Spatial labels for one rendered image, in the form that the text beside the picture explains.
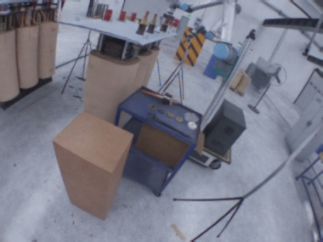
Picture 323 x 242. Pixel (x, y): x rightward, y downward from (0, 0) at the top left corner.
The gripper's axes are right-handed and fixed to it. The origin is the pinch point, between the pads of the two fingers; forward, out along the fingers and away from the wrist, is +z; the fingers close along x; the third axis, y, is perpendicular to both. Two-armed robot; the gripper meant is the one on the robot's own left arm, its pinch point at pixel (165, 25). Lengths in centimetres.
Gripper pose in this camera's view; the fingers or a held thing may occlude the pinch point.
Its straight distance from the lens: 201.6
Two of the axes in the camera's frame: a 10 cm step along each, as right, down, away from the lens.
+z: -3.3, 7.5, 5.8
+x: 9.2, 3.9, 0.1
